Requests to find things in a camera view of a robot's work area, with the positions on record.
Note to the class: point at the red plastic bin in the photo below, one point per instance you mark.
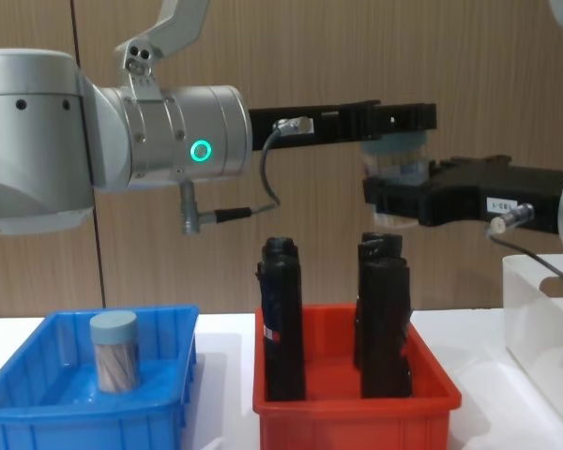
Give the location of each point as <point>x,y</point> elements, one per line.
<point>356,422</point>

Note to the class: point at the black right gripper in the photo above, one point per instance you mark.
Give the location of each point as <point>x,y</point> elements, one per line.
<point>469,192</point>

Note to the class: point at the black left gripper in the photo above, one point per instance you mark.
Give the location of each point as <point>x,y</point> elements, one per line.
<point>328,124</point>

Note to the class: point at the blue-grey jar lid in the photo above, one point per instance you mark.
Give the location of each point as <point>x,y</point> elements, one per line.
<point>394,142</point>

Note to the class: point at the white plastic bin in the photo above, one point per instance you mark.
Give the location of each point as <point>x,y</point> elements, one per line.
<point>544,328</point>

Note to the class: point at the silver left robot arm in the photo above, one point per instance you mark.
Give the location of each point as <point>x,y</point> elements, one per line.
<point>51,140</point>

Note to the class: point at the clear plastic jar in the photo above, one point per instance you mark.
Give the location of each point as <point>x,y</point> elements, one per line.
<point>394,165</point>

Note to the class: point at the blue plastic bin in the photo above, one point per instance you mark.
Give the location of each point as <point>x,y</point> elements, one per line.
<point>51,412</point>

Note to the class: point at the clear jar with grey lid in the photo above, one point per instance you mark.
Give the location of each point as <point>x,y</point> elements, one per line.
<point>115,349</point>

